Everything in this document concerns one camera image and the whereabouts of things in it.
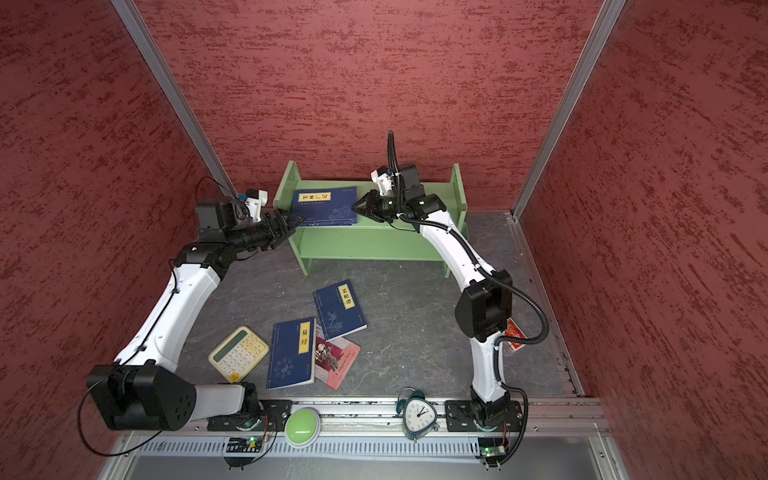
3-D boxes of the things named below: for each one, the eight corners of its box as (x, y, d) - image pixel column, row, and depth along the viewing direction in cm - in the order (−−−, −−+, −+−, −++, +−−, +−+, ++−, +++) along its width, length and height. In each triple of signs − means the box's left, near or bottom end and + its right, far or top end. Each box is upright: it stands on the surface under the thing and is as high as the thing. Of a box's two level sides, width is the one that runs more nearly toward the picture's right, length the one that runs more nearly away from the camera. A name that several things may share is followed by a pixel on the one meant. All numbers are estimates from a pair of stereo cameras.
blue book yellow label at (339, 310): (327, 343, 88) (326, 340, 87) (313, 295, 99) (312, 291, 97) (367, 327, 92) (367, 324, 90) (350, 282, 102) (349, 278, 100)
